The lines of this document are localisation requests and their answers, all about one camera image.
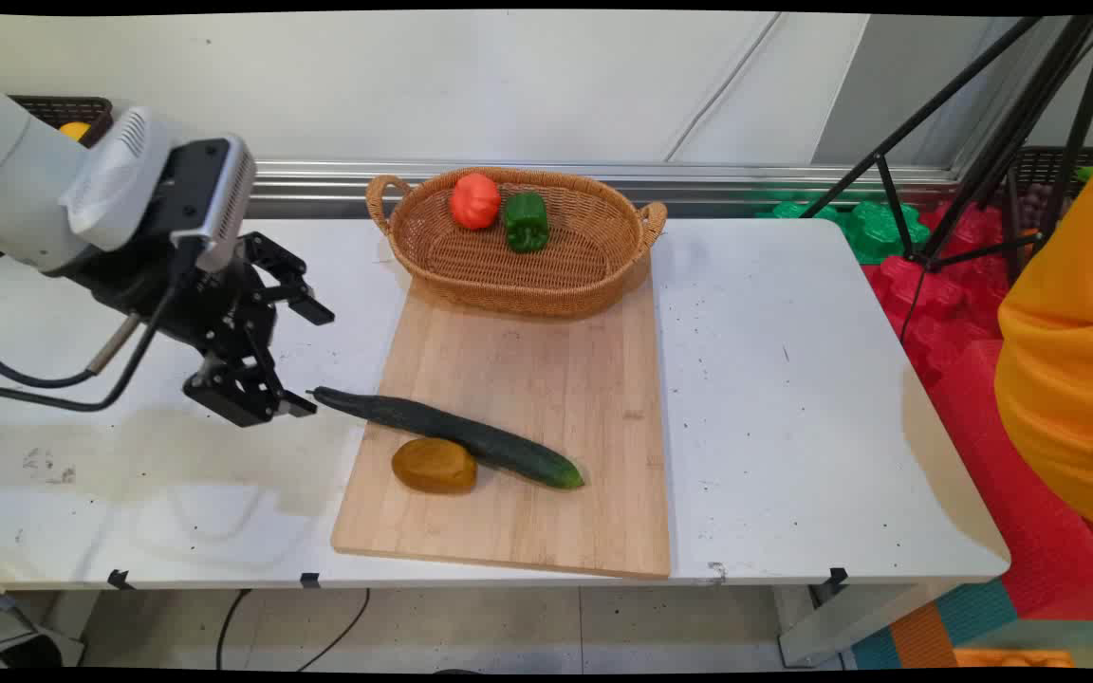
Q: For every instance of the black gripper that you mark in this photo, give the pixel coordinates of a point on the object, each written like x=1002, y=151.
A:
x=205, y=308

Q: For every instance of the brown toy potato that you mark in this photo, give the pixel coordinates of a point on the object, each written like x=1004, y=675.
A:
x=433, y=467

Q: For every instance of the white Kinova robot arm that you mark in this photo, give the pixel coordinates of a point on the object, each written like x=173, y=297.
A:
x=15, y=180

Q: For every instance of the dark green toy cucumber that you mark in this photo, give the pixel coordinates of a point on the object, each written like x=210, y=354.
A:
x=471, y=436

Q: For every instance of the black tape piece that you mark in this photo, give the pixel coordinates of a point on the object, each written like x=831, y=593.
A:
x=310, y=580
x=837, y=577
x=118, y=579

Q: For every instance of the orange toy pumpkin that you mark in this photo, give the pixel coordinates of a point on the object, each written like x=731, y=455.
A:
x=475, y=201

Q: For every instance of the wooden cutting board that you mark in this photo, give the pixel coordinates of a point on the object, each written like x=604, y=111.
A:
x=527, y=379

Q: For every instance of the green toy bell pepper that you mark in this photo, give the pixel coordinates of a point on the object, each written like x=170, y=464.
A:
x=526, y=224

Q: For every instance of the yellow toy fruit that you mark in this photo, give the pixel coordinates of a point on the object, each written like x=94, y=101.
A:
x=74, y=130

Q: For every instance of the dark plastic storage basket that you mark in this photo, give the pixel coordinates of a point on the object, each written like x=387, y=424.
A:
x=1049, y=166
x=44, y=108

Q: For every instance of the grey bag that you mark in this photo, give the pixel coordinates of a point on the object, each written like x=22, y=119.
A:
x=6, y=640

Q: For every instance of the green foam floor mat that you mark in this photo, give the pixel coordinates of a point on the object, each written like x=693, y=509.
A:
x=874, y=232

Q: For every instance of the white table leg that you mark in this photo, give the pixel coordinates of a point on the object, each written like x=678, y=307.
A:
x=850, y=621

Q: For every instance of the orange foam floor mat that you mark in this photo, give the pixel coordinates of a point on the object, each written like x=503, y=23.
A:
x=926, y=637

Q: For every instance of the red foam floor mat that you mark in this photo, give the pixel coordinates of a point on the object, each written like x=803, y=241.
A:
x=1002, y=474

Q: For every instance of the teal foam floor mat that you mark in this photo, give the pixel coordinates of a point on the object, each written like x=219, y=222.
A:
x=978, y=607

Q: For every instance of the black tripod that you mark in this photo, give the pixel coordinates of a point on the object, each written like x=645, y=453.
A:
x=1011, y=140

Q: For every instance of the person in orange shirt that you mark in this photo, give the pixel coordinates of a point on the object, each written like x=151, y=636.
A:
x=1068, y=379

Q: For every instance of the silver black wrist camera box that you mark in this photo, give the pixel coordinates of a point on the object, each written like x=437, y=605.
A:
x=224, y=199

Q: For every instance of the aluminium wall rail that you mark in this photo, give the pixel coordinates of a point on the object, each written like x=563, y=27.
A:
x=603, y=175

